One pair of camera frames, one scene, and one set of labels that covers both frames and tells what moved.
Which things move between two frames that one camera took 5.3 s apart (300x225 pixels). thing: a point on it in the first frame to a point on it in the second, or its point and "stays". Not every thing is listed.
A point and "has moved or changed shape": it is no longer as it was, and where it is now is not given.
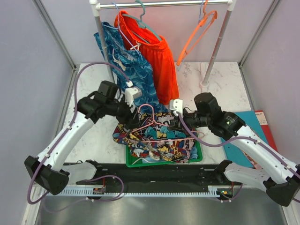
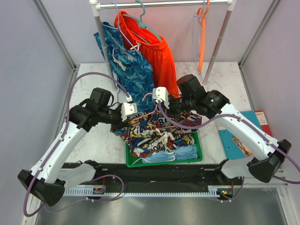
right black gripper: [177, 123] to [170, 111]
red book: [263, 122] stays
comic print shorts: [149, 134] has moved or changed shape
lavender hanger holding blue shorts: [118, 27] stays
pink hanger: [150, 123] to [150, 111]
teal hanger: [139, 21] stays
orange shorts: [147, 41] stays
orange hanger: [207, 20] to [202, 16]
